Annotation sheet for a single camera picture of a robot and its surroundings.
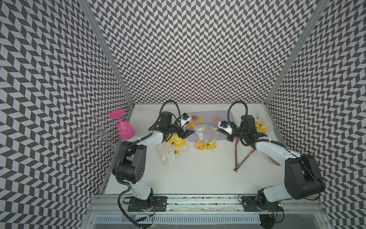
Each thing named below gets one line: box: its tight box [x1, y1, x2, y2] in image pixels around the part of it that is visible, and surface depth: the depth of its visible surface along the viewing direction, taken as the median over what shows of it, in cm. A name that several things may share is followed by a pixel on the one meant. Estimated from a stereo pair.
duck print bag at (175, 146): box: [158, 132, 191, 166], surface depth 93 cm
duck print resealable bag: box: [254, 108, 273, 136], surface depth 97 cm
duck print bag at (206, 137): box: [192, 124, 220, 151], surface depth 89 cm
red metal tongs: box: [233, 137, 256, 172], surface depth 88 cm
